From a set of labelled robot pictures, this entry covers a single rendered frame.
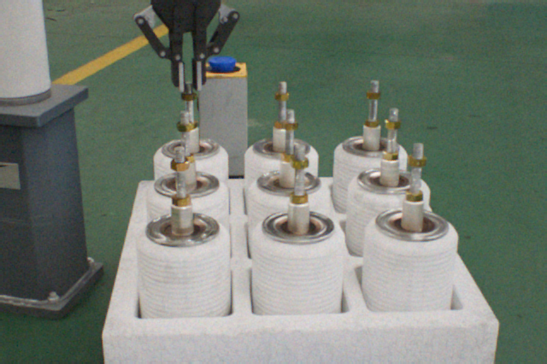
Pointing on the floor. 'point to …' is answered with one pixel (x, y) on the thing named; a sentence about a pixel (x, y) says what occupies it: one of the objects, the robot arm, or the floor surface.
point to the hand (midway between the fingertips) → (188, 74)
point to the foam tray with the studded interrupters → (457, 325)
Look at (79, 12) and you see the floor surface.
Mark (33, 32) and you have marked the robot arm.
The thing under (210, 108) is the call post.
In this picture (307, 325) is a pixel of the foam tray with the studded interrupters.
